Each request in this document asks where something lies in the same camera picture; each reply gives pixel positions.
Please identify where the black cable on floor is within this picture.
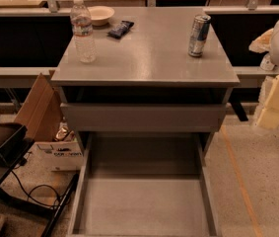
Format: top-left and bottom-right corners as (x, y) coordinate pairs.
(10, 151), (72, 210)

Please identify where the clear plastic water bottle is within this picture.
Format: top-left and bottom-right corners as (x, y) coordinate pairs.
(70, 0), (96, 63)

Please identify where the grey drawer cabinet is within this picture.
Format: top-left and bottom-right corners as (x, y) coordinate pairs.
(50, 6), (241, 237)

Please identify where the open grey middle drawer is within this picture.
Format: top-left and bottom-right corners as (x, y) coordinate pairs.
(66, 133), (222, 237)

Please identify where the white printed box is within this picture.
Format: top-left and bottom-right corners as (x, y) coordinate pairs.
(35, 141), (84, 171)

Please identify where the grey shelf rail right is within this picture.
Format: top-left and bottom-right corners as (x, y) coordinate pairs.
(234, 66), (279, 88)

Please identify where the silver blue energy drink can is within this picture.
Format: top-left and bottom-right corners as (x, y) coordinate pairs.
(188, 15), (211, 57)

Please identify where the brown cardboard box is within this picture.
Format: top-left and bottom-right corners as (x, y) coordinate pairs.
(15, 74), (63, 142)

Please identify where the grey shelf rail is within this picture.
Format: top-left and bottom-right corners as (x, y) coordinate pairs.
(234, 66), (279, 88)
(0, 67), (54, 88)

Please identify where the grey shelf rail left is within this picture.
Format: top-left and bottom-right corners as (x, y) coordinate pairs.
(0, 67), (54, 88)

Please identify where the closed grey top drawer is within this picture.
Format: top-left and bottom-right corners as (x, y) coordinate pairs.
(61, 103), (226, 132)

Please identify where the dark blue snack packet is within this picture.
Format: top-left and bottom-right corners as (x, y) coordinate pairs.
(107, 21), (134, 40)

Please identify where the beige paper bowl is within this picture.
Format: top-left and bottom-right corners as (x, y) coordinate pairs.
(89, 6), (114, 26)

